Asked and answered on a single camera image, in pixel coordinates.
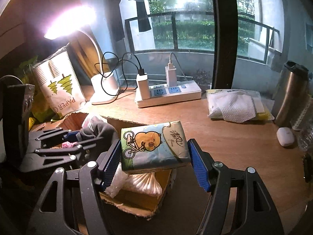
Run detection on grey dotted sock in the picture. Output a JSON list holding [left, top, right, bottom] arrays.
[[76, 120, 119, 160]]

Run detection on white earbuds case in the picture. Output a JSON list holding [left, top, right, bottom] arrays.
[[276, 127, 295, 147]]

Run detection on white charger with black cable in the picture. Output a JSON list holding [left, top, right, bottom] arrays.
[[94, 51, 151, 100]]

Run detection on paper cup pack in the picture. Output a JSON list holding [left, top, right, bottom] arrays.
[[32, 46, 85, 117]]

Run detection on white power strip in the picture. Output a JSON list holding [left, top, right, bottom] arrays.
[[134, 80, 202, 108]]

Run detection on cartoon tissue pack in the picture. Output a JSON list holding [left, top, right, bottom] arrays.
[[121, 120, 191, 174]]

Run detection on brown curtain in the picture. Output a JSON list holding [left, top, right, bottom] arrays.
[[67, 31, 100, 78]]

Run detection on white charger adapter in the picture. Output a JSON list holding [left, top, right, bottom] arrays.
[[165, 52, 187, 87]]

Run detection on clear water bottle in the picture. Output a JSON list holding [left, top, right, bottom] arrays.
[[291, 94, 312, 152]]

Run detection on green yellow plastic bag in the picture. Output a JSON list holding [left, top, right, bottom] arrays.
[[14, 56, 55, 123]]

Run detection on wipes pack on table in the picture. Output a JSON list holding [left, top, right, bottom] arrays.
[[206, 89, 274, 124]]

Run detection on hanging black trousers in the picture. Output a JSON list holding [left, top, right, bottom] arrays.
[[107, 0, 151, 41]]

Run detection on pink plush toy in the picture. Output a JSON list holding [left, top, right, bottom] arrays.
[[62, 141, 77, 148]]

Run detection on black balcony railing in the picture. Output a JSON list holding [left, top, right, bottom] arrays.
[[125, 11, 280, 64]]

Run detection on cotton swab pack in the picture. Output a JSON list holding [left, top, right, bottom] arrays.
[[104, 163, 162, 198]]

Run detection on white desk lamp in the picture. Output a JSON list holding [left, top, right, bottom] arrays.
[[44, 4, 120, 105]]

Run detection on brown cardboard box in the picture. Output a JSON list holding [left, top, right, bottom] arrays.
[[20, 112, 176, 219]]

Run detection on steel thermos mug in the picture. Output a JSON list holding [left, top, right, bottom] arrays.
[[272, 61, 309, 127]]

